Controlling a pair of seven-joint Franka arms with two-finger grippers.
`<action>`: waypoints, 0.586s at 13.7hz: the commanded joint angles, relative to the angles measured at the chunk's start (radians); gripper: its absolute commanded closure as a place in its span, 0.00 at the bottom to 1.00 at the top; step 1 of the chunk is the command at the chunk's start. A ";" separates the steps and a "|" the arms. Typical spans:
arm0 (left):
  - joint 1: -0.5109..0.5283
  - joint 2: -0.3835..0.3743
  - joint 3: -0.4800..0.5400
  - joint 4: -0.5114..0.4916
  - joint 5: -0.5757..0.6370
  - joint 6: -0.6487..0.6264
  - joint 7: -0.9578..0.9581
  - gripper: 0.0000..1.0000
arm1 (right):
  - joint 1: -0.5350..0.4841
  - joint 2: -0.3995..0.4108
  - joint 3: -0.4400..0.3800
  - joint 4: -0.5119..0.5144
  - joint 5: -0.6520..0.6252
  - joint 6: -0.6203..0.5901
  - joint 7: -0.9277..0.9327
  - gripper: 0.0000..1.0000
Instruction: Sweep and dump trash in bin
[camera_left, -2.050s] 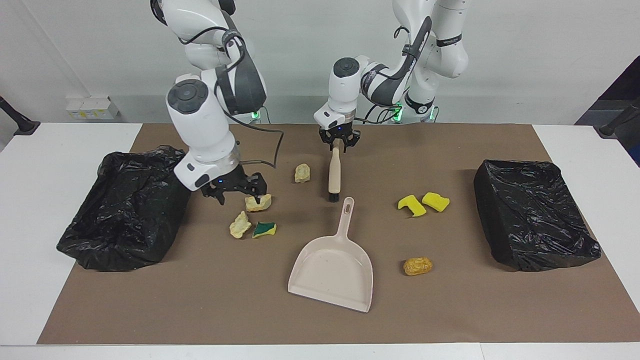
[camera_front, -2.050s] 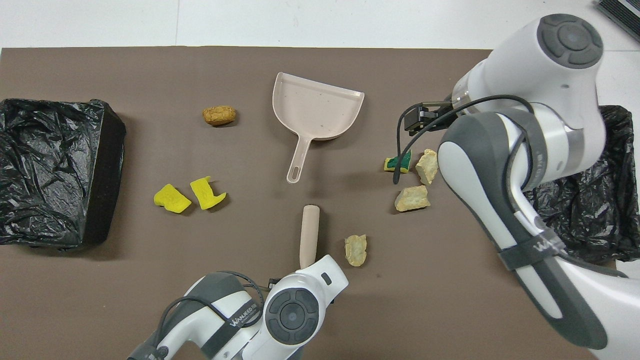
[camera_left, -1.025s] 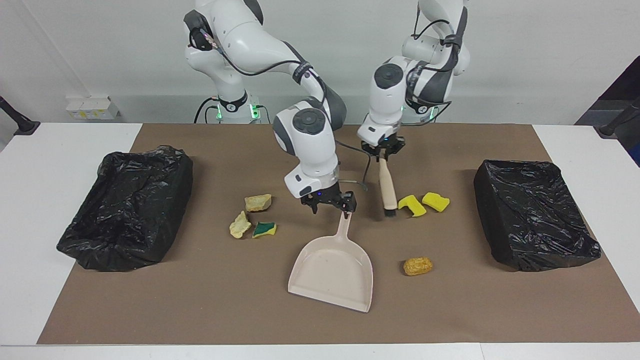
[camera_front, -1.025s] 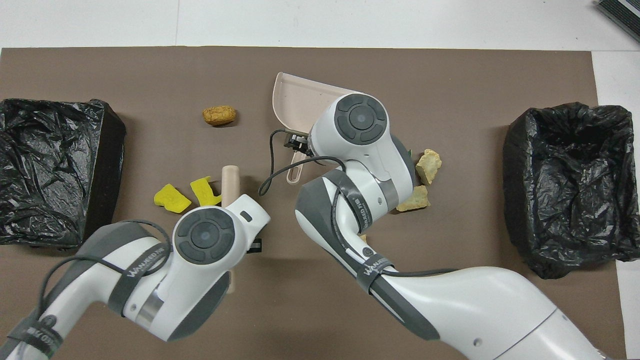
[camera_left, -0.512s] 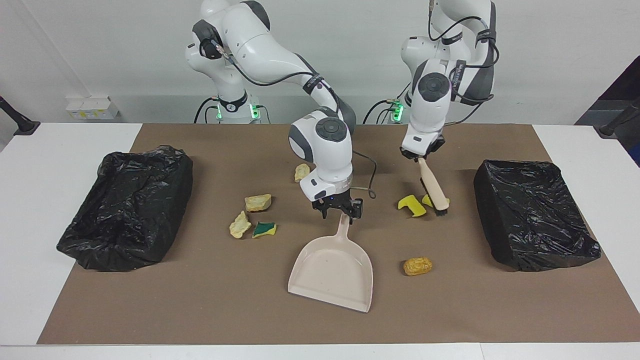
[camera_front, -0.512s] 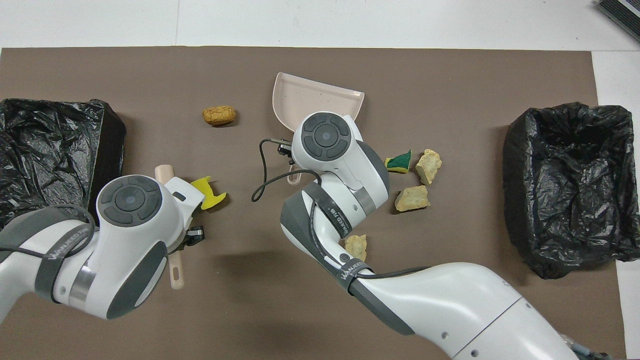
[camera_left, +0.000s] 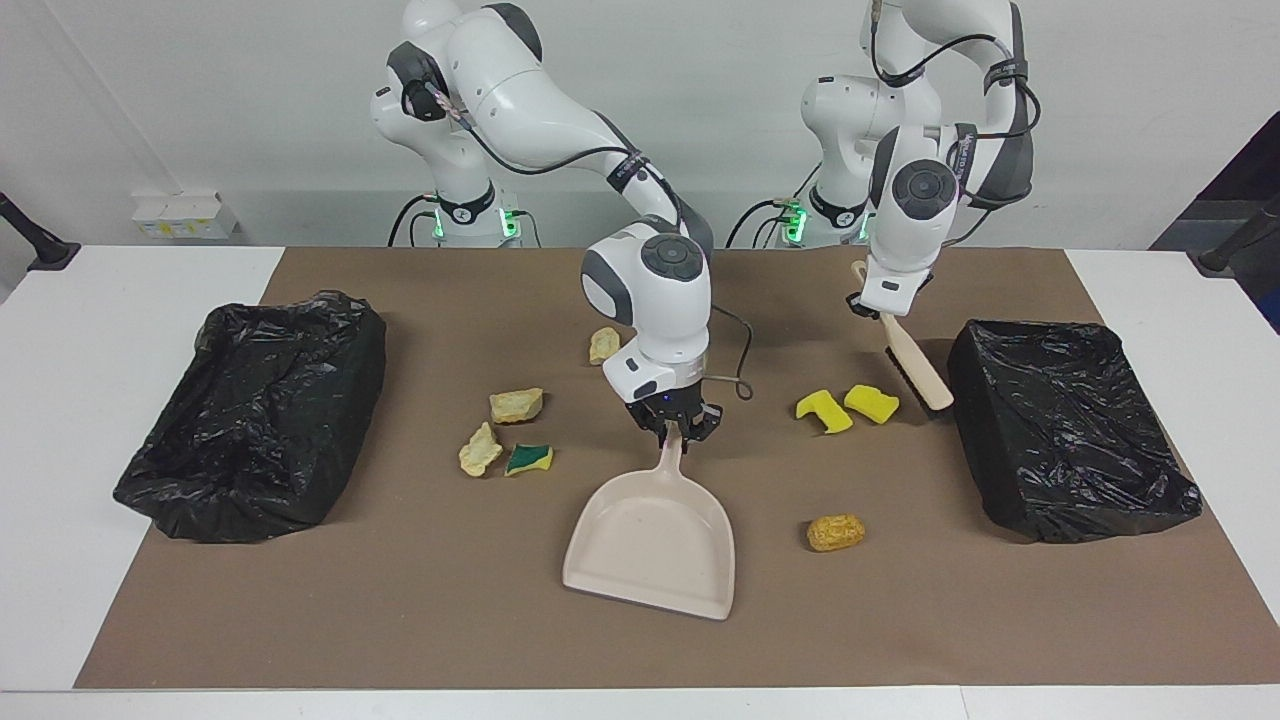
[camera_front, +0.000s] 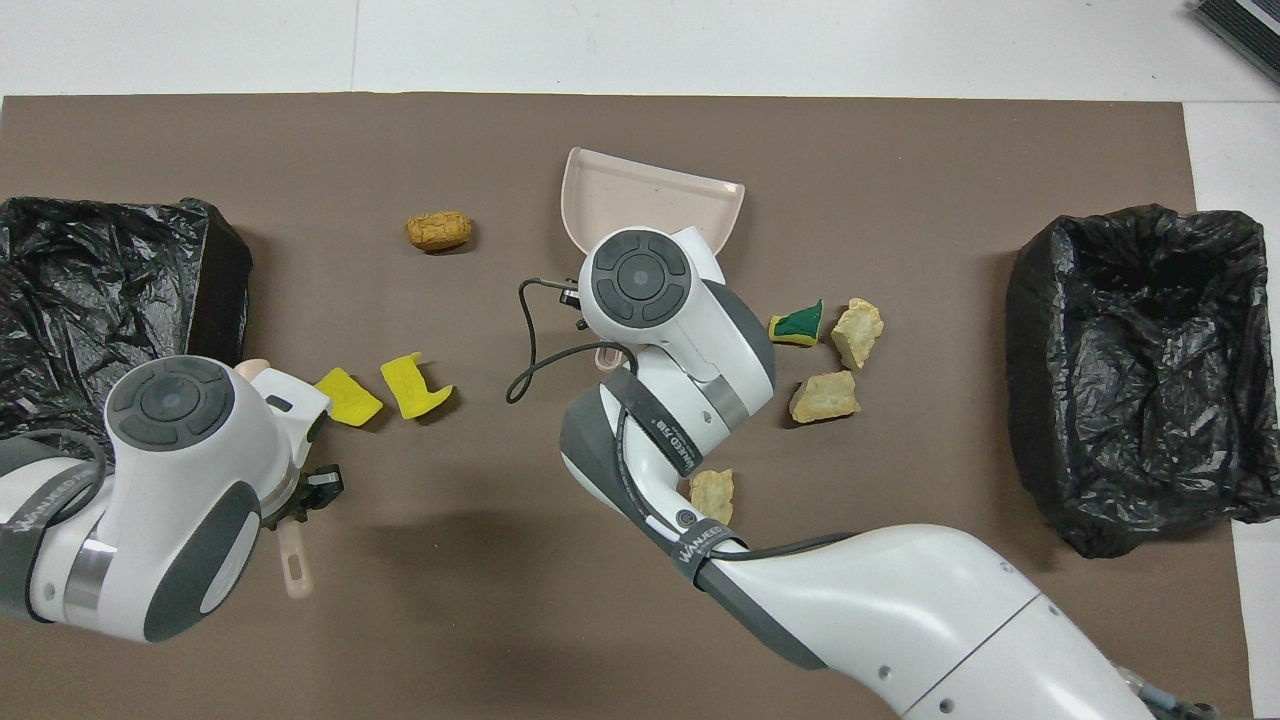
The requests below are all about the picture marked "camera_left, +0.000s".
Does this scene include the beige hand brush black bristles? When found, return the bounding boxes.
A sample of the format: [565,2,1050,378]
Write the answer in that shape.
[850,260,956,416]

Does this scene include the white wall socket box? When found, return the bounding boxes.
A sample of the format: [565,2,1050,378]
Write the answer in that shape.
[132,192,239,241]

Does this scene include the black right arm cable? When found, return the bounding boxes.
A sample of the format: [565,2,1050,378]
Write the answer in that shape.
[425,80,753,403]

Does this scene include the beige plastic dustpan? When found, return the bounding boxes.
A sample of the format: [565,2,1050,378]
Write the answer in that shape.
[562,428,736,621]

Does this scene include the bin with black bag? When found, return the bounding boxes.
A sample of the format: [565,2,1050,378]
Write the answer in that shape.
[113,290,387,544]
[947,319,1204,544]

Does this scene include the orange-brown sponge lump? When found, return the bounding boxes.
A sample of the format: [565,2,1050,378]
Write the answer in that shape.
[807,514,866,553]

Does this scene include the wide beige foam chunk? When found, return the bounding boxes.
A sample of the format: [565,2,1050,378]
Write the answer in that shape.
[489,387,544,424]

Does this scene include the black stand foot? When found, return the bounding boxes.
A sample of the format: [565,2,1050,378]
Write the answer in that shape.
[0,192,81,271]
[1188,195,1280,278]

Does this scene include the dark side panel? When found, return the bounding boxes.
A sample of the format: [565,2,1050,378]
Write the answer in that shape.
[1150,110,1280,333]

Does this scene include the tall beige foam chunk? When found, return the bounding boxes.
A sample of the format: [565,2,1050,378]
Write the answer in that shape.
[459,421,504,478]

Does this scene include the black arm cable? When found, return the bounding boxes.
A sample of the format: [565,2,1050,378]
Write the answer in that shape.
[868,0,1043,251]
[425,80,753,403]

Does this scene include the brown paper table mat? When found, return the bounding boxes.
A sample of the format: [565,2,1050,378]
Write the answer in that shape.
[75,247,1280,691]

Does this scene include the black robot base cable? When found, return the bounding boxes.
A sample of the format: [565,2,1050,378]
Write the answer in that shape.
[388,193,441,248]
[725,198,801,249]

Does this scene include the notched yellow sponge piece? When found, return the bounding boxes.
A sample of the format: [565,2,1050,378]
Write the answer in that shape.
[796,389,854,434]

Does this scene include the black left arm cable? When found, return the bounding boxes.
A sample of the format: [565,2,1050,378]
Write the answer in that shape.
[868,0,1043,251]

